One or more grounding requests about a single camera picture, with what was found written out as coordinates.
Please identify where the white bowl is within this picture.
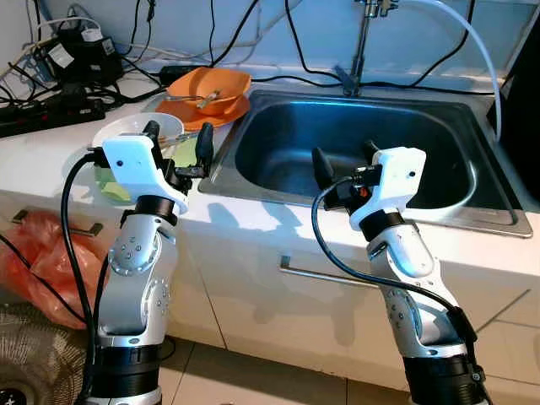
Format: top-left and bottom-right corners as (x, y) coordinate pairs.
(91, 112), (185, 157)

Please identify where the green plate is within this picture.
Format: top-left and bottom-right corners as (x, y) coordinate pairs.
(93, 131), (222, 203)

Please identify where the white kitchen cabinet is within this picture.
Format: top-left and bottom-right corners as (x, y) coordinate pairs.
(0, 190), (540, 405)

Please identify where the stainless steel sink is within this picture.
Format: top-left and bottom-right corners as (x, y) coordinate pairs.
(198, 89), (534, 239)

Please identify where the orange plate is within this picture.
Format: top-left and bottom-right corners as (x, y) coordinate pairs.
(154, 93), (251, 132)

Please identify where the silver fork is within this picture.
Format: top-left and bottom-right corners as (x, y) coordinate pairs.
(165, 93), (205, 104)

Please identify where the small black power adapter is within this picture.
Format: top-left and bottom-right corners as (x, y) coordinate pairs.
(159, 66), (199, 85)

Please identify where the orange bowl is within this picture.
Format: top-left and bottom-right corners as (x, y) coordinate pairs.
(166, 67), (252, 116)

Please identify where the large black power adapter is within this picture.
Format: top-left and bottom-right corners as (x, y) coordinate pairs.
(42, 30), (123, 85)

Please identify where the black power strip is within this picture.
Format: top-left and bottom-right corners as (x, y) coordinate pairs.
(0, 97), (106, 138)

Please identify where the red plastic bag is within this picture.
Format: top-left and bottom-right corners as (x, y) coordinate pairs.
(0, 211), (89, 330)

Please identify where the black floor fan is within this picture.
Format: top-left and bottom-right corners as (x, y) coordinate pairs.
(0, 302), (89, 405)

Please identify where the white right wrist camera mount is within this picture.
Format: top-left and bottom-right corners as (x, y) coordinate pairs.
(349, 147), (427, 233)

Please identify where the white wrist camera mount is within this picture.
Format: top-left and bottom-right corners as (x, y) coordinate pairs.
(101, 135), (192, 213)
(349, 147), (427, 233)

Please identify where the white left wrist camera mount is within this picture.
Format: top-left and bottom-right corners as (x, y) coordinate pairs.
(101, 135), (192, 213)

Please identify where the metal drawer handle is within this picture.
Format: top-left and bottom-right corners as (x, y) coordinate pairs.
(280, 256), (381, 290)
(13, 211), (104, 237)

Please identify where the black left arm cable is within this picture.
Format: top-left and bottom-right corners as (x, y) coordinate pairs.
(61, 150), (106, 397)

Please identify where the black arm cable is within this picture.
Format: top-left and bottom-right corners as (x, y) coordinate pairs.
(310, 177), (479, 340)
(61, 150), (106, 397)

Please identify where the white water hose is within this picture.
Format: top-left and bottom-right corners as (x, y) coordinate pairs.
(397, 0), (505, 140)

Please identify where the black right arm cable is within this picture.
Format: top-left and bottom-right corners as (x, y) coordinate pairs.
(310, 177), (479, 340)

